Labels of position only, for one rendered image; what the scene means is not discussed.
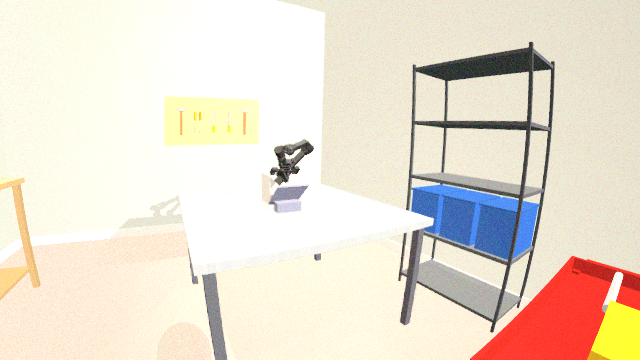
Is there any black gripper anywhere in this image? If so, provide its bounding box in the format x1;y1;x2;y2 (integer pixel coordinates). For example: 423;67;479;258
270;159;300;183

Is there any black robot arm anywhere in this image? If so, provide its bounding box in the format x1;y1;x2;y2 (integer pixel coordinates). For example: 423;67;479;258
273;138;314;186

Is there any grey switch panel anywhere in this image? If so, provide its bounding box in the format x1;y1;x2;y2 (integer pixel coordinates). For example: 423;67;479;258
268;184;309;214

